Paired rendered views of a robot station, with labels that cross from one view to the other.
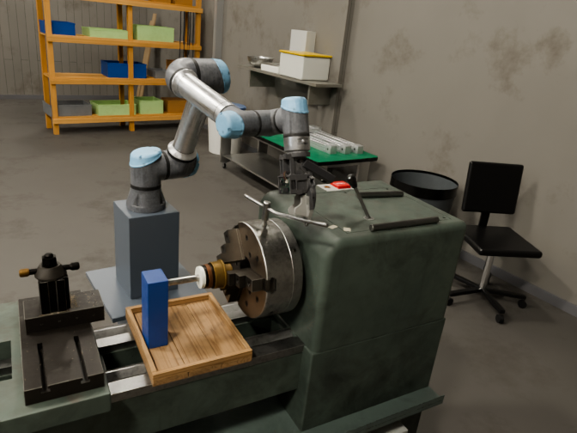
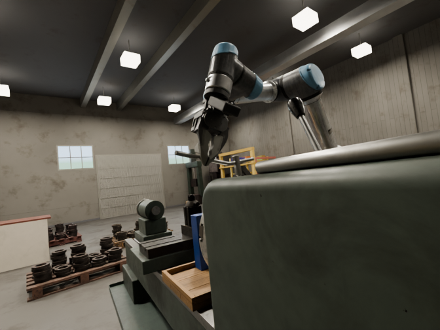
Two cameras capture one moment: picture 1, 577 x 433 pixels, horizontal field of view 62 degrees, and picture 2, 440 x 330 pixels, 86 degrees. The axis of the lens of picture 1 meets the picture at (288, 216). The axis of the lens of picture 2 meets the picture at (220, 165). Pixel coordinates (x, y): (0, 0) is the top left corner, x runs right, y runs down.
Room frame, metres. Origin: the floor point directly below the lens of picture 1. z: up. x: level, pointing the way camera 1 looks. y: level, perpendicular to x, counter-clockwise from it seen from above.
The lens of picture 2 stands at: (1.34, -0.67, 1.25)
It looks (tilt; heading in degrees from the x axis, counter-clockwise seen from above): 3 degrees up; 90
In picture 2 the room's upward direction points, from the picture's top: 6 degrees counter-clockwise
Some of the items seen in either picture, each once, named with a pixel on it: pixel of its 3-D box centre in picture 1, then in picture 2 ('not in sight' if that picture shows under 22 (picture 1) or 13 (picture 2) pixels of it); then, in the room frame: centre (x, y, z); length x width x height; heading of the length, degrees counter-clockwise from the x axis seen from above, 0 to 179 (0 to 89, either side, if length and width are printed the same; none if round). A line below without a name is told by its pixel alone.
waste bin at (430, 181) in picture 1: (416, 216); not in sight; (4.05, -1.13, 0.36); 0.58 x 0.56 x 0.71; 127
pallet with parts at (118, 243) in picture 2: not in sight; (140, 230); (-0.68, 5.06, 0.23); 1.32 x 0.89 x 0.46; 36
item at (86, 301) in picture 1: (64, 310); (196, 229); (1.18, 0.62, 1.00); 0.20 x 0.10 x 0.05; 121
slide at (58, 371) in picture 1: (57, 338); (184, 240); (1.11, 0.61, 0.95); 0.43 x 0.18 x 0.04; 31
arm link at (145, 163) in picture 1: (147, 166); not in sight; (1.80, 0.56, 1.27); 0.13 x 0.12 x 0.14; 132
